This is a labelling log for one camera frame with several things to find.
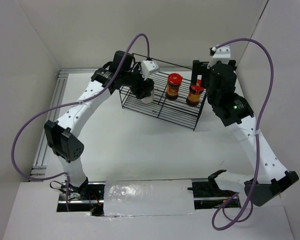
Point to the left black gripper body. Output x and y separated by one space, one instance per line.
134 80

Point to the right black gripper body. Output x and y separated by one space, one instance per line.
209 89

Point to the black-cap shaker bottle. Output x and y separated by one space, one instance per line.
150 98

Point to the red-lid sauce jar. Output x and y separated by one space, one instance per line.
174 82
193 98

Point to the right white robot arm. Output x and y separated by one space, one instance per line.
237 116

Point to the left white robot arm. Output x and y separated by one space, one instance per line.
63 134

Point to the white glossy front panel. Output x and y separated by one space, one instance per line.
148 198

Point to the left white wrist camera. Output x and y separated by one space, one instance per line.
149 67

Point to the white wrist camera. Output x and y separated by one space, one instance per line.
219 55
149 67

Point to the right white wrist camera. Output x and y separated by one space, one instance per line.
219 55

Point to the black wire shelf rack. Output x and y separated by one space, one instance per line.
173 111

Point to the silver aluminium rail frame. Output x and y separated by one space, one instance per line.
92 135

